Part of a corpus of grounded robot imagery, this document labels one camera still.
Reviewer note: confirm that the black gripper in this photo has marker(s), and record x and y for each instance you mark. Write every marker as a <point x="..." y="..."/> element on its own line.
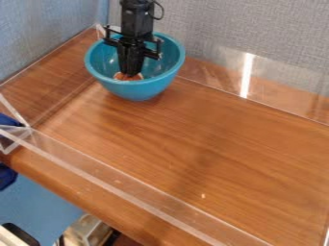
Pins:
<point x="136" y="34"/>

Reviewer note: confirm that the black and white object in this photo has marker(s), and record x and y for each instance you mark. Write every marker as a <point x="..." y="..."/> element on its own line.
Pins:
<point x="14" y="236"/>

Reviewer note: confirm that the clear plastic container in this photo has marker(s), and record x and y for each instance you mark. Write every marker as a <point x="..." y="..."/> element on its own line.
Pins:
<point x="89" y="231"/>

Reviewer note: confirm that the clear acrylic barrier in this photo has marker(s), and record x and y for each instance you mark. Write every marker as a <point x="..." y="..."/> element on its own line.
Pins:
<point x="217" y="164"/>

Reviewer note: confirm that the blue bowl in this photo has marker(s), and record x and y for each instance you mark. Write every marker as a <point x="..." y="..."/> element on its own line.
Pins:
<point x="160" y="73"/>

